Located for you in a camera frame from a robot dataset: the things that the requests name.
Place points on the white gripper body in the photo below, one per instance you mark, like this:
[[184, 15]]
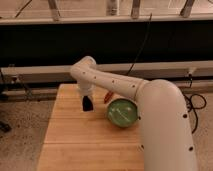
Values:
[[85, 88]]

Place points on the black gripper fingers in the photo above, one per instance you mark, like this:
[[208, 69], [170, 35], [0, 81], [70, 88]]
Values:
[[87, 104]]

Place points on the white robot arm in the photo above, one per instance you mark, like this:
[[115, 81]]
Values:
[[164, 125]]

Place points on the brown sausage toy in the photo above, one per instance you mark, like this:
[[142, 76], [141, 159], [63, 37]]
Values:
[[108, 96]]

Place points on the green bowl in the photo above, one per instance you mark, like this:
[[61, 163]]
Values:
[[122, 112]]

